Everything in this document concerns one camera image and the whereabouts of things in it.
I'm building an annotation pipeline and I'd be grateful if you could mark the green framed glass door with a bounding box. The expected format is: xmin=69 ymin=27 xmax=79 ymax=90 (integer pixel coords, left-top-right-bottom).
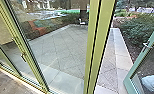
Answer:
xmin=122 ymin=22 xmax=154 ymax=94

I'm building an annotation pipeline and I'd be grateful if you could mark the reddish brown garden shrub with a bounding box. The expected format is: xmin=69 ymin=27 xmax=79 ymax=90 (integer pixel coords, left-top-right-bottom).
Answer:
xmin=25 ymin=19 xmax=48 ymax=38

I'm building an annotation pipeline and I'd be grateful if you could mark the dark green garden shrub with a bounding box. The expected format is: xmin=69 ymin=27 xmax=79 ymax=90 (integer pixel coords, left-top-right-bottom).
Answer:
xmin=118 ymin=13 xmax=154 ymax=48

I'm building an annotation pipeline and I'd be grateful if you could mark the white garden statue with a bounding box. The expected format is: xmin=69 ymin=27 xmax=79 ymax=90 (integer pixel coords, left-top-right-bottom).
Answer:
xmin=140 ymin=72 xmax=154 ymax=94

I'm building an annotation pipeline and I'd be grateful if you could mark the green framed window wall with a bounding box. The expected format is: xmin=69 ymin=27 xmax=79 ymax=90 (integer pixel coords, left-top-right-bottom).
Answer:
xmin=0 ymin=0 xmax=117 ymax=94

